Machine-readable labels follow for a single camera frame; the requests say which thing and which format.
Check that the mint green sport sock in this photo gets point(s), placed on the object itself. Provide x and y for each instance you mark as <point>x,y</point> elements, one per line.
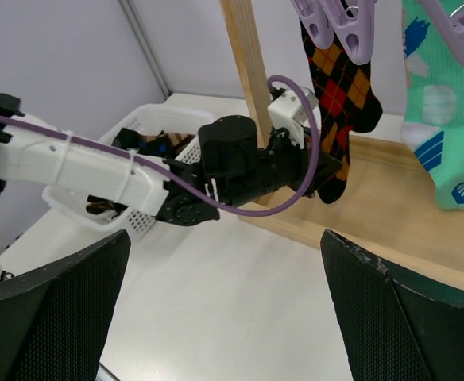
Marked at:
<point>433,126</point>

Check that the purple round clip hanger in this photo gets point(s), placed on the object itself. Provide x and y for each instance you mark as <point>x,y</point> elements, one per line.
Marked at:
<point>325,20</point>

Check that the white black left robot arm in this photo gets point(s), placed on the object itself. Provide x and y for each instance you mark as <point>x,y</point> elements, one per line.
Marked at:
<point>231,172</point>

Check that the wooden hanging rack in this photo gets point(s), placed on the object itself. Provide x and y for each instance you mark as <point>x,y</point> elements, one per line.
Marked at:
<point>389,208</point>

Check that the white plastic laundry basket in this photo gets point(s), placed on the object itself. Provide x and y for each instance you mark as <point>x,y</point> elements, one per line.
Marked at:
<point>148,119</point>

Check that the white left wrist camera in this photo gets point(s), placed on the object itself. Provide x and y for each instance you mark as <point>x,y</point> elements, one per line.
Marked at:
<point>291,111</point>

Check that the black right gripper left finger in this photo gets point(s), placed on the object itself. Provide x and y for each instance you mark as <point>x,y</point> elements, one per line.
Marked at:
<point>55,319</point>

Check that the brown tan argyle sock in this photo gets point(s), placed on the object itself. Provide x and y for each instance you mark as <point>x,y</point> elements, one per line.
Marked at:
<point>104,208</point>

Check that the red yellow black argyle sock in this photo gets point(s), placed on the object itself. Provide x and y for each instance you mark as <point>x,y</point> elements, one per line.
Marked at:
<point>346,104</point>

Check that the black sport sock grey patches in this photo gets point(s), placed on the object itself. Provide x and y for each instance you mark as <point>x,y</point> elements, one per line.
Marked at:
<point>165,145</point>

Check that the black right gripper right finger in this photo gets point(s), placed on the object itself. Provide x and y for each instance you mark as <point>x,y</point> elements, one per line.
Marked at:
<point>396,324</point>

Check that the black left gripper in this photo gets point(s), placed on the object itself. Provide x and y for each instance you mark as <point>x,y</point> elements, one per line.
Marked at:
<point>285,164</point>

